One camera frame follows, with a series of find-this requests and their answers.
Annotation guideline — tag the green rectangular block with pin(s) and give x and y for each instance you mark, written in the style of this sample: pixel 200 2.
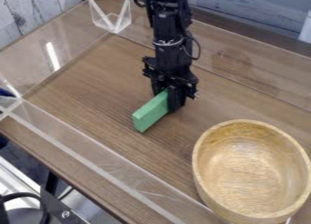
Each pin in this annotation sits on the green rectangular block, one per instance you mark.
pixel 146 116

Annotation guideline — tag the clear acrylic corner bracket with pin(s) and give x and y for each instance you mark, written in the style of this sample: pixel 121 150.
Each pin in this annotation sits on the clear acrylic corner bracket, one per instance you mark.
pixel 112 22

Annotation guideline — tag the black table leg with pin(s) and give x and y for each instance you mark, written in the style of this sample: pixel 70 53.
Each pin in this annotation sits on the black table leg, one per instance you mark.
pixel 53 183

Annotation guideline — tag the clear acrylic wall panels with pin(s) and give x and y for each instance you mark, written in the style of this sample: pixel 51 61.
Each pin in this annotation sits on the clear acrylic wall panels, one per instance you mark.
pixel 77 76

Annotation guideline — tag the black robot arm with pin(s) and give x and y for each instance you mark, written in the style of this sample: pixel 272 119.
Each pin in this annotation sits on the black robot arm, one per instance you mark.
pixel 170 17

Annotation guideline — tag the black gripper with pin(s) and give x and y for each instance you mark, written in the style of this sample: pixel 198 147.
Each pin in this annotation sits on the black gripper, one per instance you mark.
pixel 169 70

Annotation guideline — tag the light wooden bowl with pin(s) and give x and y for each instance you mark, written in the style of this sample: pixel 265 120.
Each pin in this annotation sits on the light wooden bowl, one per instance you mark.
pixel 252 172

